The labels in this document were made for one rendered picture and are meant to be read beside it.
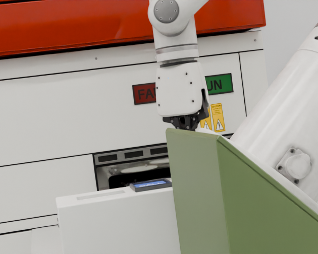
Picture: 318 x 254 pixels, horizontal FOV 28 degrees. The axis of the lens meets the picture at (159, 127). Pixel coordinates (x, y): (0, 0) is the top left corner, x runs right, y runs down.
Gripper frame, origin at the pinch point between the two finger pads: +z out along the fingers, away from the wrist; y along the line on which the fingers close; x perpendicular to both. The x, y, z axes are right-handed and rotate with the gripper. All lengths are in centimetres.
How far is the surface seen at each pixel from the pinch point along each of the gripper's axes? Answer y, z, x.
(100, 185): -30.4, 9.5, 4.9
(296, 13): -64, -42, 193
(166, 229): 18.0, 9.4, -32.9
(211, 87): -11.1, -10.0, 27.9
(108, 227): 12.7, 7.9, -39.0
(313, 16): -58, -40, 199
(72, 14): -28.4, -30.1, 1.1
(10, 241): -46, 19, -11
